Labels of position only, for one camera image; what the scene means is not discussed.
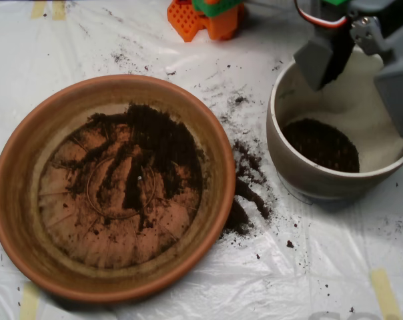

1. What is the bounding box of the terracotta plant saucer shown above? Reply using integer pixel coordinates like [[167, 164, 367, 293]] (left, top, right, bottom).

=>
[[0, 74, 237, 304]]

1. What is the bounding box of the clear plastic sheet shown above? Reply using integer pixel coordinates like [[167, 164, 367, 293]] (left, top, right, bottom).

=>
[[0, 0, 403, 320]]

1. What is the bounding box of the white plant pot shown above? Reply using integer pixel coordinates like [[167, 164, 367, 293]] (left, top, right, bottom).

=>
[[266, 45, 403, 201]]

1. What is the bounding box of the spilled dark soil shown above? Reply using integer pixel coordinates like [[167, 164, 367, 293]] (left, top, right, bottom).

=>
[[218, 139, 276, 244]]

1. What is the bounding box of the dark soil heap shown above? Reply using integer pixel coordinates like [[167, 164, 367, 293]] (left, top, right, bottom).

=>
[[281, 118, 360, 173]]

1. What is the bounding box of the dark soil pile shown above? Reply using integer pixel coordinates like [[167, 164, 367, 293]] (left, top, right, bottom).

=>
[[66, 103, 204, 231]]

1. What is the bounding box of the beige masking tape strip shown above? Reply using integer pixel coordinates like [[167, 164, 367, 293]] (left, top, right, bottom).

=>
[[31, 0, 48, 19], [52, 0, 67, 21], [370, 268, 403, 320], [19, 282, 41, 320]]

